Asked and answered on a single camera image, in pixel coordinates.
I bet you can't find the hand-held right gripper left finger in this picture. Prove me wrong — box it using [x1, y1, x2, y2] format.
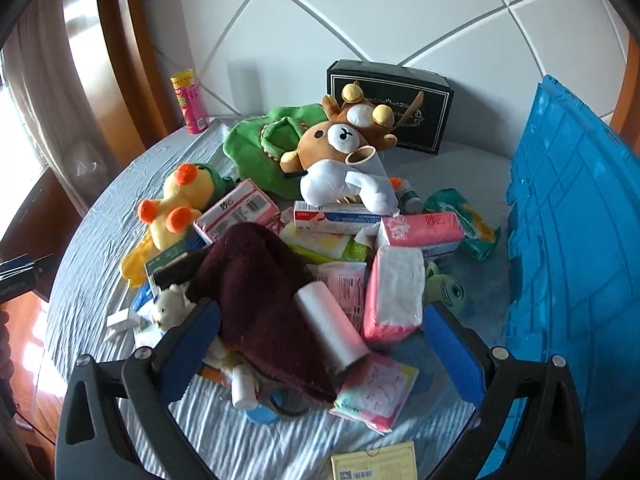
[55, 297, 223, 480]

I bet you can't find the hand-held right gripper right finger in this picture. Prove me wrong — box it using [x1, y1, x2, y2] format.
[422, 301, 587, 480]

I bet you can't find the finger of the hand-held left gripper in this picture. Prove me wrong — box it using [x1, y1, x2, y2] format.
[0, 254, 56, 283]

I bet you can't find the small white teddy bear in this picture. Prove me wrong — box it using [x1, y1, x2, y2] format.
[150, 282, 201, 334]

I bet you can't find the maroon fleece cloth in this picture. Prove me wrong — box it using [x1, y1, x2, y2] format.
[187, 222, 346, 404]

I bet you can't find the blue plastic crate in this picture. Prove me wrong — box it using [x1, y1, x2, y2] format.
[502, 74, 640, 480]

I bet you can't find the dark wooden furniture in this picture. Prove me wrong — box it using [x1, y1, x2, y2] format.
[0, 165, 90, 262]

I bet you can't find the small white bottle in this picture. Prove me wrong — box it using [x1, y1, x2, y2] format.
[230, 364, 259, 410]

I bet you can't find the green monster plush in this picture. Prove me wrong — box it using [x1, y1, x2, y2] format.
[424, 261, 474, 317]

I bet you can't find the small white box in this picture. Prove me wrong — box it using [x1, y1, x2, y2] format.
[105, 310, 144, 334]

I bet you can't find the open pink tissue pack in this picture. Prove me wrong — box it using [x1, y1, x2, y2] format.
[362, 246, 427, 344]

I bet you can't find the pink sanitary pad packet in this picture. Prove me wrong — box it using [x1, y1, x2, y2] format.
[328, 352, 420, 435]

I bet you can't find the yellow plastic toy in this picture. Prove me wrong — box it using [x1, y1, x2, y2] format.
[121, 237, 154, 289]

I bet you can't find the tape roll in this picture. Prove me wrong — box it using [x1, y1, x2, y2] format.
[247, 387, 314, 426]

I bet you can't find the white pad packet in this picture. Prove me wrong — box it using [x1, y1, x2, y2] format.
[306, 260, 370, 334]

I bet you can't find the clear plastic bag roll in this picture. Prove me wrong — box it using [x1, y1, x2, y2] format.
[292, 282, 372, 372]

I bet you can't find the green wet wipes packet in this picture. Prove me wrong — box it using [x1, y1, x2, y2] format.
[422, 187, 502, 262]

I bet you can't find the beige card packet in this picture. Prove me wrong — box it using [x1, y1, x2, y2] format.
[330, 440, 418, 480]

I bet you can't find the green wipes pack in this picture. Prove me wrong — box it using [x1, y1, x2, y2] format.
[300, 240, 374, 265]

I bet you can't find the yellow duck plush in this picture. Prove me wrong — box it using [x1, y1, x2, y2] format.
[137, 162, 236, 252]

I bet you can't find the yellow white wipes pack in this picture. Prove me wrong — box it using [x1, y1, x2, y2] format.
[279, 220, 351, 261]

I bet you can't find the blue white medicine box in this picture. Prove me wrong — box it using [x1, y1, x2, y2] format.
[292, 200, 401, 235]

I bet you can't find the white paper tube roll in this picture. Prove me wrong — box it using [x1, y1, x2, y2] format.
[346, 144, 399, 202]

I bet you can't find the beige curtain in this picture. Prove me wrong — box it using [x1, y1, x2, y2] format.
[0, 0, 126, 196]

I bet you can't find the green plush bag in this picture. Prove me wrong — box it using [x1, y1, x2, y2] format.
[222, 102, 331, 201]

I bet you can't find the pink cylinder can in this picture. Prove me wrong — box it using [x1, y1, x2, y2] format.
[170, 71, 209, 135]

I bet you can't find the black gift box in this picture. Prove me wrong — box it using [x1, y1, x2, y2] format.
[326, 59, 455, 156]

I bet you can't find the brown bear plush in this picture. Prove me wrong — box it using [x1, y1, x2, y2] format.
[279, 119, 401, 217]

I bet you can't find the brown deer plush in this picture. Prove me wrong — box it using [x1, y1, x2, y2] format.
[321, 81, 399, 153]

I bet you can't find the black cylindrical handle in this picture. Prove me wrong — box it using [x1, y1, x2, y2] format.
[151, 249, 213, 291]

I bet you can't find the wooden wall pillar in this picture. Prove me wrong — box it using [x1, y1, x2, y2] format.
[606, 25, 640, 132]
[94, 0, 182, 137]

